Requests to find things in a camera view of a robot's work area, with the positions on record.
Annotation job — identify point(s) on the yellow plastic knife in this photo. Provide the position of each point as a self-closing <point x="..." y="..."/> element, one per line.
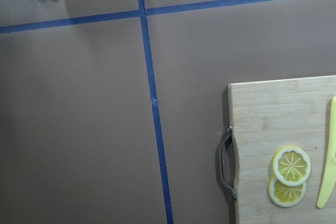
<point x="328" y="181"/>

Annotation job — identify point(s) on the lemon slice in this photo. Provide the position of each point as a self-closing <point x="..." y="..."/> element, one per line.
<point x="284" y="195"/>
<point x="291" y="165"/>

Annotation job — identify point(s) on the lemon slice lower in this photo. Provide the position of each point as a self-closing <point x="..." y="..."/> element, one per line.
<point x="284" y="195"/>

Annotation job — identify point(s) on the lemon slice upper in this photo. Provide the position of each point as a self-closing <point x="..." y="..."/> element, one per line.
<point x="291" y="165"/>

